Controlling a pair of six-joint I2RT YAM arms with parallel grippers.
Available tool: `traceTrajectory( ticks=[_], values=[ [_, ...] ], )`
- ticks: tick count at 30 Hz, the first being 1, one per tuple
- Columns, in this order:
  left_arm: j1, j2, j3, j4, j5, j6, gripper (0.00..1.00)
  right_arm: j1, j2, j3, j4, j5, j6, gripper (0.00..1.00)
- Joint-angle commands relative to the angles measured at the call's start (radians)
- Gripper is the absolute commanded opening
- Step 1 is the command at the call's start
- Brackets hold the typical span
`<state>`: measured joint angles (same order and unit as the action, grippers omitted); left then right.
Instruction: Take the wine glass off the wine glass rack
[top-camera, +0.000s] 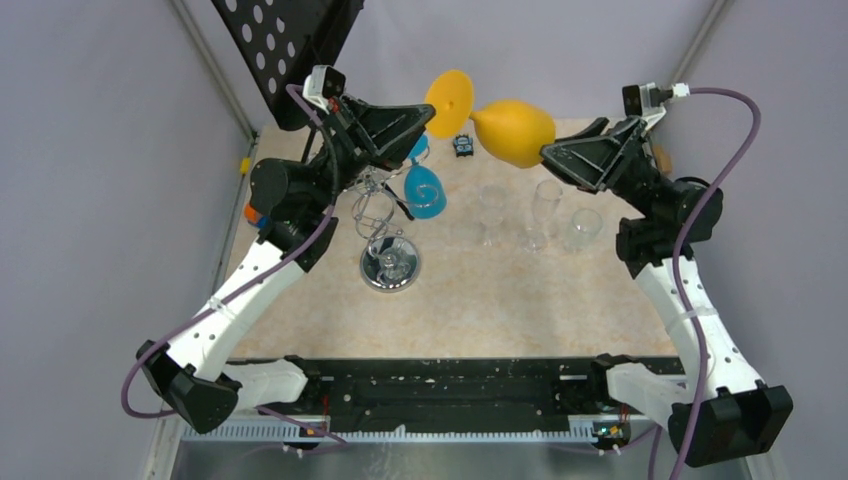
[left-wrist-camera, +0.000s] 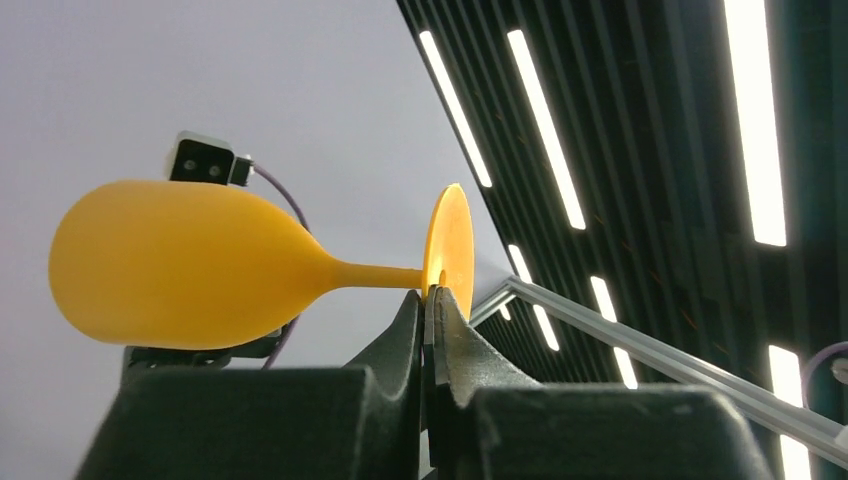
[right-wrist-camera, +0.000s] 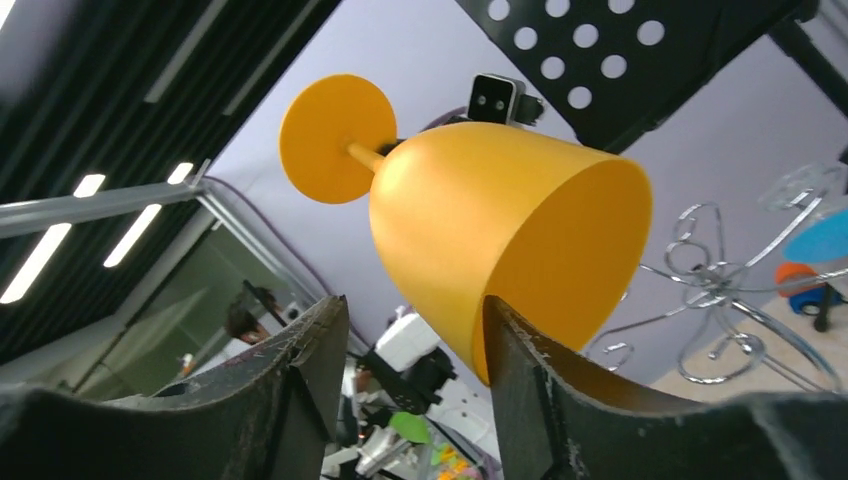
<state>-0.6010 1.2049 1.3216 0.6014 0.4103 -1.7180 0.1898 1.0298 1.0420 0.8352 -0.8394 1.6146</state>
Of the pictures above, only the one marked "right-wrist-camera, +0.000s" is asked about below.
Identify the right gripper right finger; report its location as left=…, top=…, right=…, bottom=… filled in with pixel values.
left=482, top=296, right=847, bottom=479

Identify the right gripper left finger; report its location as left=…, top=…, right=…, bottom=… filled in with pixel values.
left=1, top=296, right=349, bottom=479

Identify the yellow wine glass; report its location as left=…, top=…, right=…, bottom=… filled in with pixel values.
left=278, top=74, right=653, bottom=381

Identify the chrome wine glass rack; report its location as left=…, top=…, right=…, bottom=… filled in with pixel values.
left=585, top=180, right=847, bottom=401

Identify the blue wine glass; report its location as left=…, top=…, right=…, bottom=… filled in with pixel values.
left=783, top=210, right=847, bottom=264

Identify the blue orange toy car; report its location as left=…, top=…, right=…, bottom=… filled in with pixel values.
left=774, top=262, right=846, bottom=316

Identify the clear patterned glass at back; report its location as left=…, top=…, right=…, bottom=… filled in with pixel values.
left=758, top=163, right=847, bottom=211

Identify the black perforated music stand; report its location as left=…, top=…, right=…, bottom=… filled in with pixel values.
left=461, top=0, right=847, bottom=153

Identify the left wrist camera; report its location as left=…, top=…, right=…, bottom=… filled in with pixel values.
left=466, top=73, right=545, bottom=127

